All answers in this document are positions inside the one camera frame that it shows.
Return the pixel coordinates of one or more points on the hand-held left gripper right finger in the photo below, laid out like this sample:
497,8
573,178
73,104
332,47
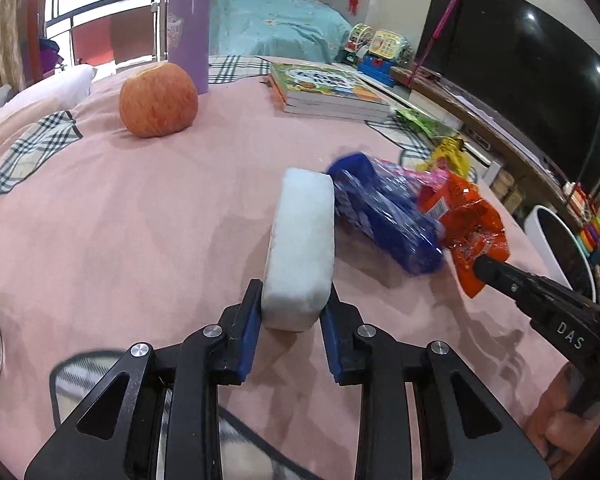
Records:
330,347

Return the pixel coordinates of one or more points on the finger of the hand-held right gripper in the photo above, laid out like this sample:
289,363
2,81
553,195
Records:
502,280

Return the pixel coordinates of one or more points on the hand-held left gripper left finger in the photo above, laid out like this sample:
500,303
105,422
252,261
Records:
250,332

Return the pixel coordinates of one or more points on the white rimmed trash bin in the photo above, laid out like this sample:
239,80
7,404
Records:
555,240

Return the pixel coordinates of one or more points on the orange snack wrapper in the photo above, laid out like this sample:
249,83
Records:
470,220

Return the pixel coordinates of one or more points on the white foam block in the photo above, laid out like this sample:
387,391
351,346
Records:
300,240

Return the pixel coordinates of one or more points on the pink snack wrapper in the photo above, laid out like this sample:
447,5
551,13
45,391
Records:
432,179

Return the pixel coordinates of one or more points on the yellow snack packet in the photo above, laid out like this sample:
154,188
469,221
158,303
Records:
450,155

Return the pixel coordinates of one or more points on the blue snack wrapper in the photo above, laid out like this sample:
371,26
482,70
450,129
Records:
380,210

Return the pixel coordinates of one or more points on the person's right hand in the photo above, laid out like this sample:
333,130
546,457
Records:
555,420

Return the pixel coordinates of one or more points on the pink blanket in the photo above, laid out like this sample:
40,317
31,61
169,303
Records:
130,235

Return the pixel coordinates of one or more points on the green snack wrapper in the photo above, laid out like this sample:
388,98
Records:
422,122

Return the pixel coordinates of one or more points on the black flat television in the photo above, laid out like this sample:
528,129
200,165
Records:
520,60

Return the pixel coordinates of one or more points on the thick paperback book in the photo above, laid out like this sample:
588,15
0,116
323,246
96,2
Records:
340,112

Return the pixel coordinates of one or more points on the blue toy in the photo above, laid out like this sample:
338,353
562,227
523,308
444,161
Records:
375,69

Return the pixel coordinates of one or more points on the orange red apple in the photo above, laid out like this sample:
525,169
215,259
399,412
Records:
157,100

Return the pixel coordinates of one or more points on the green yellow activity toy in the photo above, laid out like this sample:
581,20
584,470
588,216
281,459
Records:
387,47

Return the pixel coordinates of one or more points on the green cover picture book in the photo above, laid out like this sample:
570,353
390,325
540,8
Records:
325,82

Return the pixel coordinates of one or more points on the pink stick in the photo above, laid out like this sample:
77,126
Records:
442,20

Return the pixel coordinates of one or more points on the toy ferris wheel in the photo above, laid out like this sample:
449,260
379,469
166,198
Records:
358,42

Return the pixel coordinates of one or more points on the purple thermos bottle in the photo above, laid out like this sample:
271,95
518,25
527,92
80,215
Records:
187,35

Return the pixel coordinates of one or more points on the teal furniture cover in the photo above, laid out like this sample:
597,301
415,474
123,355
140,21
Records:
280,22

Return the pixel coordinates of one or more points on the white bolster pillow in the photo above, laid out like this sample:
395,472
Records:
50,90

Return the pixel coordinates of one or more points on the purple cloth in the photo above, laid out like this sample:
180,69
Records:
47,52

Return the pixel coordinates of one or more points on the balcony sliding door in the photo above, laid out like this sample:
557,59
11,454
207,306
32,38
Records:
105,10

